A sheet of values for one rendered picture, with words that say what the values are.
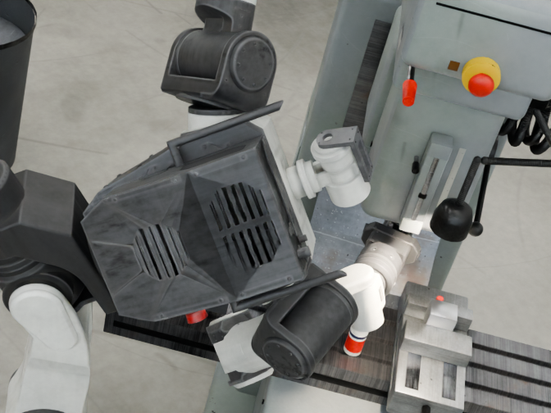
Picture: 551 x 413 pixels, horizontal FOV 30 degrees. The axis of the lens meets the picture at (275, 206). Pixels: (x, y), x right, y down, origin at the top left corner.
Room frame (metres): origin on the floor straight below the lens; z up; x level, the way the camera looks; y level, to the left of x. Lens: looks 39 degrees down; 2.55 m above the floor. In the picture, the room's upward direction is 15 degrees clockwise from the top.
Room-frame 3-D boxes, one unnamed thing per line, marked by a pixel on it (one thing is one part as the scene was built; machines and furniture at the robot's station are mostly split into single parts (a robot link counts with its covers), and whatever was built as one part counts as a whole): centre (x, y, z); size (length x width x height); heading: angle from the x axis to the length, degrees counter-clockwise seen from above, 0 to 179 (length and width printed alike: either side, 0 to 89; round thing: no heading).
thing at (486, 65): (1.45, -0.26, 1.76); 0.06 x 0.02 x 0.06; 91
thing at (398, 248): (1.59, -0.24, 1.23); 0.13 x 0.12 x 0.10; 76
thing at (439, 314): (1.68, -0.42, 1.03); 0.06 x 0.05 x 0.06; 89
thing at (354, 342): (1.63, -0.25, 0.97); 0.04 x 0.04 x 0.11
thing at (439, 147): (1.57, -0.26, 1.45); 0.04 x 0.04 x 0.21; 1
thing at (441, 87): (1.72, -0.26, 1.68); 0.34 x 0.24 x 0.10; 1
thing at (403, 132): (1.69, -0.26, 1.47); 0.21 x 0.19 x 0.32; 91
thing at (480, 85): (1.43, -0.26, 1.76); 0.04 x 0.03 x 0.04; 91
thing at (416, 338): (1.63, -0.42, 1.01); 0.15 x 0.06 x 0.04; 89
